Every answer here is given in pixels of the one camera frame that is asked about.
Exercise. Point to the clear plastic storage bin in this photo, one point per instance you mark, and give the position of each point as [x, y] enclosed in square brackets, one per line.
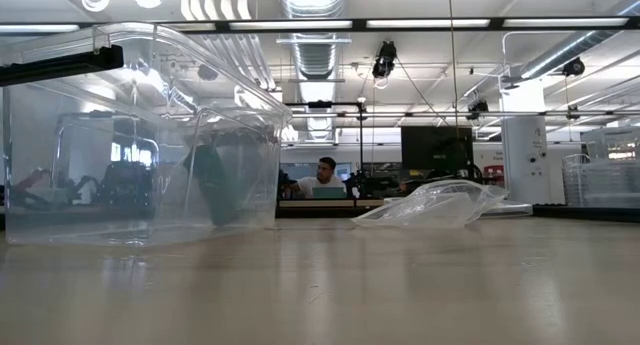
[100, 210]

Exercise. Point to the person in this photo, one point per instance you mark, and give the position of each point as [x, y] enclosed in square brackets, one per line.
[322, 172]

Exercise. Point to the teal laptop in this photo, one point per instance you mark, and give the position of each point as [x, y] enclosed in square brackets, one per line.
[329, 193]

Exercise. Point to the wooden workbench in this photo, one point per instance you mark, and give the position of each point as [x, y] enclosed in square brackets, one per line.
[330, 203]

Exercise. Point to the black monitor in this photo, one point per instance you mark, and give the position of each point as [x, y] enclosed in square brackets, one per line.
[435, 150]

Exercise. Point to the clear plastic bag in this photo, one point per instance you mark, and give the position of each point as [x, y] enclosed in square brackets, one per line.
[435, 207]

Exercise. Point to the black ceiling spotlight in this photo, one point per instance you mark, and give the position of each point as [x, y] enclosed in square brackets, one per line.
[478, 107]
[385, 60]
[574, 67]
[208, 72]

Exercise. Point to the white column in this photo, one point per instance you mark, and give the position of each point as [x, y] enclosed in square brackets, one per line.
[522, 150]

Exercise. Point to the stack of clear bins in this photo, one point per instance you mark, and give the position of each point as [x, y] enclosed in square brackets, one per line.
[600, 185]

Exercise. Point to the black background station frame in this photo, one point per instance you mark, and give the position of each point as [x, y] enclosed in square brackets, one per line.
[320, 104]

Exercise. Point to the silver ventilation duct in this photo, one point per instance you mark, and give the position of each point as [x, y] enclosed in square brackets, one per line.
[315, 55]
[565, 50]

